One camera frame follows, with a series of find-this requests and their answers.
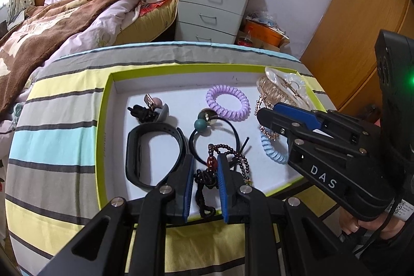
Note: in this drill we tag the orange storage box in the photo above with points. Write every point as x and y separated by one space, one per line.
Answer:
262 33

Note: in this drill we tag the person's right forearm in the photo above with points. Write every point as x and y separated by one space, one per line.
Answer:
397 253

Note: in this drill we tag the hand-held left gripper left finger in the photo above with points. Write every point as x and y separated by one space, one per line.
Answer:
189 185

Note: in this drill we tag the white floral duvet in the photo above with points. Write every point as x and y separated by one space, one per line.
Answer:
106 20

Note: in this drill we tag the black wristband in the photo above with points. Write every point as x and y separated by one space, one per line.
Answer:
132 150

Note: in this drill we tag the person's right hand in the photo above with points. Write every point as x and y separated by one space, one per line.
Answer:
351 224

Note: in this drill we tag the green edged white tray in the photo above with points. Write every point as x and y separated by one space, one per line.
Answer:
181 91

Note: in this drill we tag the red can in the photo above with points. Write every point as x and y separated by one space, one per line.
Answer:
245 41

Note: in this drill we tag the clear pink hair claw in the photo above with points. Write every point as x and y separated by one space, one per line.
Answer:
275 85

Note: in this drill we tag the large wooden wardrobe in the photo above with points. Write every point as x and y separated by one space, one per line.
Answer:
355 20

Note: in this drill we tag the white drawer nightstand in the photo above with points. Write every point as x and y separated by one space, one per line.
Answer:
207 17

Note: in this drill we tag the brown plush blanket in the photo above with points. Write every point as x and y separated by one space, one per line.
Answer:
48 36

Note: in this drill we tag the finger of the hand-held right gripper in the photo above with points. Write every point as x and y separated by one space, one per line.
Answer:
297 112
275 120

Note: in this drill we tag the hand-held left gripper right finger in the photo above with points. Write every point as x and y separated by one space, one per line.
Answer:
223 185

